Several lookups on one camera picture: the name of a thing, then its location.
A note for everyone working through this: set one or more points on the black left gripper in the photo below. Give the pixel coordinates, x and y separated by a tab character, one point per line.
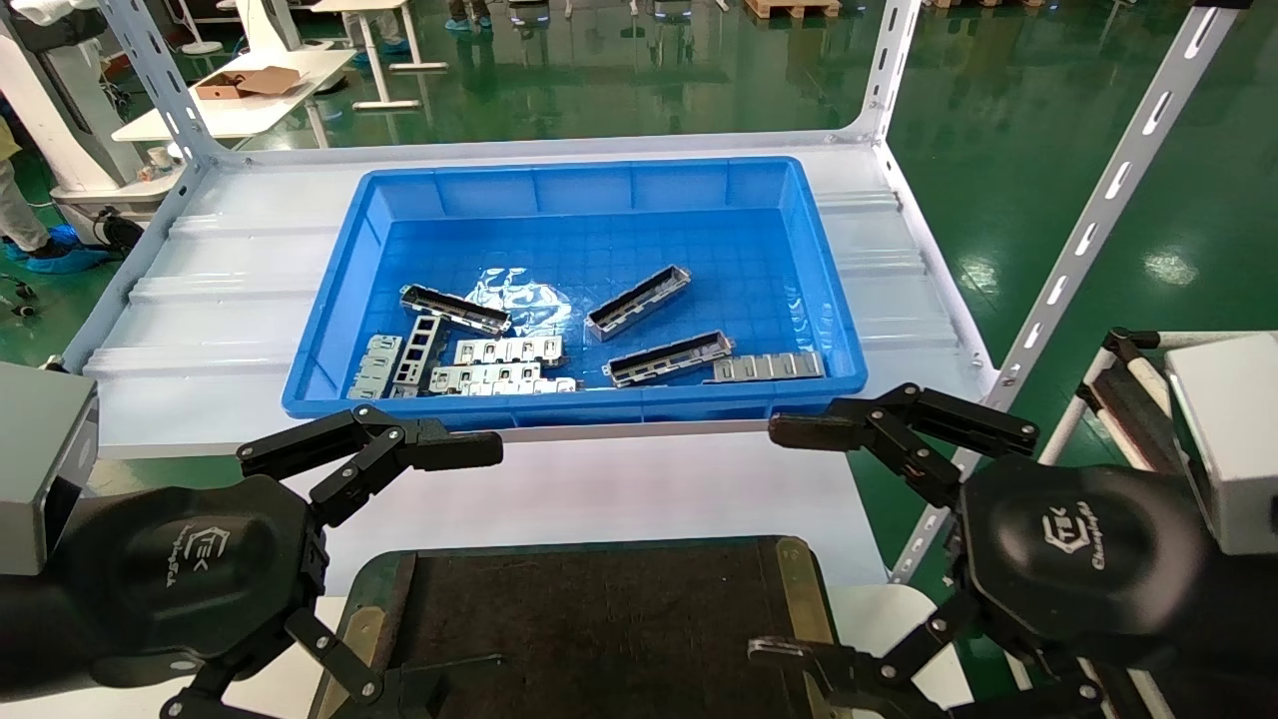
190	569

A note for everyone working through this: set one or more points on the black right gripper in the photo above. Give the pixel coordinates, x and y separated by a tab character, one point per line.
1078	549

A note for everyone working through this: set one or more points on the grey long metal housing part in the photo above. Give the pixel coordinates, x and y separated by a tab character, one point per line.
639	302
667	359

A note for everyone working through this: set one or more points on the black container tray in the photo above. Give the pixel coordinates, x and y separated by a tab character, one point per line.
599	619

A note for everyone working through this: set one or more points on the dark long metal housing part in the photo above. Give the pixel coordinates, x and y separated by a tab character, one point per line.
454	310

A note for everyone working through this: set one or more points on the short silver metal plate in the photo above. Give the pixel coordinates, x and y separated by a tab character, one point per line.
377	364

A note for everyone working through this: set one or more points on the white metal shelf rack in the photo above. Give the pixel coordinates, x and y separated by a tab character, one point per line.
230	300

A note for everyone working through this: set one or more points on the clear plastic film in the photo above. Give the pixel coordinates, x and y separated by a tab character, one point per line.
529	295

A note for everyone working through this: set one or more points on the white tube stand black clamps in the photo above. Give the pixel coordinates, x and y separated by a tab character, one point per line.
1126	343

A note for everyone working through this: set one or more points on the large blue plastic bin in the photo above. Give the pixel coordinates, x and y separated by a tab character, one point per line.
599	230

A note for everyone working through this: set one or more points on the person with blue shoe covers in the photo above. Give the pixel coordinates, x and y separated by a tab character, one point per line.
70	260

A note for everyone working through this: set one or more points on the white paper cup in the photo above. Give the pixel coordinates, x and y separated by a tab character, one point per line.
158	158

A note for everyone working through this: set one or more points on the white table with cardboard box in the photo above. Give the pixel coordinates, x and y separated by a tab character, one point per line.
250	112

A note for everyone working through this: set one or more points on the open brown cardboard box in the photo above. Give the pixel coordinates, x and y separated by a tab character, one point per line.
250	82

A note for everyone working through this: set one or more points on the white table with T-legs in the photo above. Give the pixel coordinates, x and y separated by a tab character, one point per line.
374	60

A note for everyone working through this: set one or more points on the wooden pallet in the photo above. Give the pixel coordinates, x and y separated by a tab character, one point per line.
794	8

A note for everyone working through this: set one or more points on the grey metal frame part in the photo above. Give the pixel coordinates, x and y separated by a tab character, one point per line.
404	377

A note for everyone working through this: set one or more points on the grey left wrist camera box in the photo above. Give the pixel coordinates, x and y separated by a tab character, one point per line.
40	459

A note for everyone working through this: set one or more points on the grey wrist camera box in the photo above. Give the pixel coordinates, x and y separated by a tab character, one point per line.
1233	439
40	459

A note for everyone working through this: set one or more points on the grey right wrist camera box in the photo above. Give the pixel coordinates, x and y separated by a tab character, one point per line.
1233	439

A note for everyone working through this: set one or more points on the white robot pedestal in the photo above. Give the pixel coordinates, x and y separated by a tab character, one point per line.
60	120

